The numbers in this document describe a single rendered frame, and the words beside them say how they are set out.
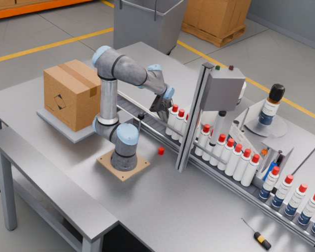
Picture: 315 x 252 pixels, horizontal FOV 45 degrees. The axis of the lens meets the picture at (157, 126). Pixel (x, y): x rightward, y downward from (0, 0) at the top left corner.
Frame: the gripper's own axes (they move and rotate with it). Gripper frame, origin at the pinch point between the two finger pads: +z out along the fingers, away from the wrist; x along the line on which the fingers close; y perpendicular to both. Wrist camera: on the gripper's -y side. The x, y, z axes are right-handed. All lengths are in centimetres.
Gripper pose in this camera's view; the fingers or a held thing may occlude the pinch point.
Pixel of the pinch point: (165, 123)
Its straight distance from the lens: 230.0
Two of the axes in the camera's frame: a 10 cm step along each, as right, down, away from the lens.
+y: 6.4, -3.8, 6.6
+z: 2.3, 9.2, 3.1
